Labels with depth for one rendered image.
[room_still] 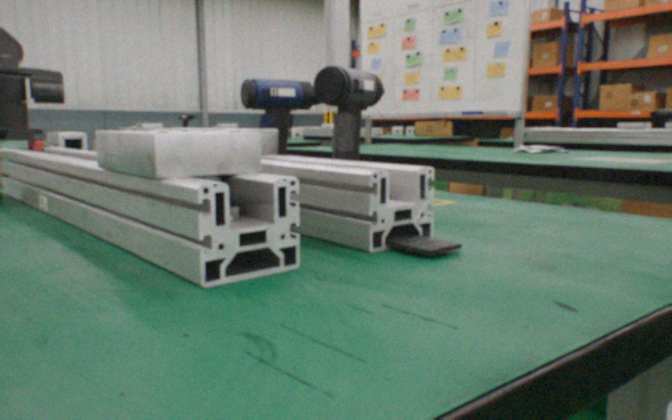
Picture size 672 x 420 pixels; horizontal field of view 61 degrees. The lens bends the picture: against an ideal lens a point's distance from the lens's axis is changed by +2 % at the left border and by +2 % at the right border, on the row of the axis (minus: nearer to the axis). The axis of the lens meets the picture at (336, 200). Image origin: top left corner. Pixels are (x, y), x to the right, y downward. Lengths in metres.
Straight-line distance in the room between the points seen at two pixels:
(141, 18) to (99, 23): 0.87
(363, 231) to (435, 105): 3.50
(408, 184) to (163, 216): 0.27
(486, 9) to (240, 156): 3.39
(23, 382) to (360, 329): 0.19
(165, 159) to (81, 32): 12.32
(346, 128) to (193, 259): 0.44
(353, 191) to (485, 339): 0.27
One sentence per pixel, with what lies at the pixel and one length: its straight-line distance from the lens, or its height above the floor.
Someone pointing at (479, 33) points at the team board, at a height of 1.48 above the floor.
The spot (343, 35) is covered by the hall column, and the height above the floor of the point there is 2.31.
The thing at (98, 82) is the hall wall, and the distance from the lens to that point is 12.80.
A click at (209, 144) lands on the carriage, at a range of 0.54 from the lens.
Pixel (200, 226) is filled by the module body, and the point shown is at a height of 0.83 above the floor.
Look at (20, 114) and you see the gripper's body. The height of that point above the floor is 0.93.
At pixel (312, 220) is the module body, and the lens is 0.65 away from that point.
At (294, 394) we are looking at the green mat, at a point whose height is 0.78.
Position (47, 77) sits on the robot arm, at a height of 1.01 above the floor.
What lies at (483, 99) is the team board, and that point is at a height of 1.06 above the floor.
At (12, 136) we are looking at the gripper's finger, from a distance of 1.35.
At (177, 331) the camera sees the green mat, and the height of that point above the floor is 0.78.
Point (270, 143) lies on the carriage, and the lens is 0.87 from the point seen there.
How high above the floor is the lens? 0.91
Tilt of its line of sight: 8 degrees down
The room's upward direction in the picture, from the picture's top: straight up
